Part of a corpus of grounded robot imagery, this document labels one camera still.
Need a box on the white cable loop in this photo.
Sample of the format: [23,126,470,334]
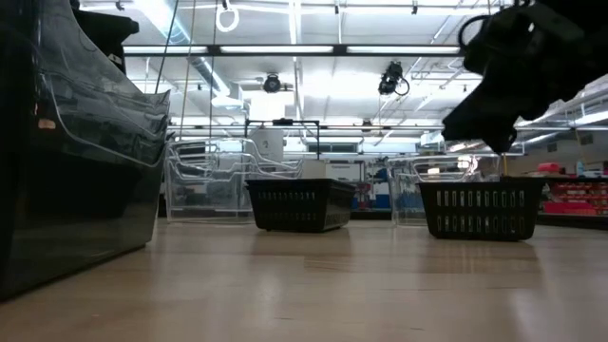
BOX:
[215,2,241,33]

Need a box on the round black ceiling camera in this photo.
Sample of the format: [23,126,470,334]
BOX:
[261,72,283,95]

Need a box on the black slotted plastic basket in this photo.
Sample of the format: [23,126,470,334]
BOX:
[245,177,357,234]
[416,176,547,242]

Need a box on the black overhead frame beam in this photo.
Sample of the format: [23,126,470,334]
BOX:
[122,43,463,58]

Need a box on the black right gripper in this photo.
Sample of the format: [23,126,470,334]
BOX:
[441,0,608,155]

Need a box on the black hanging camera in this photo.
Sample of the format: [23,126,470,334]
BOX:
[377,60,411,98]

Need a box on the clear plastic bin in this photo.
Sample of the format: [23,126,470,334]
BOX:
[386,154,503,227]
[165,136,305,181]
[162,142,305,225]

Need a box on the store shelf with red goods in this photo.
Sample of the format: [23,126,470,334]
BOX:
[535,161,608,232]

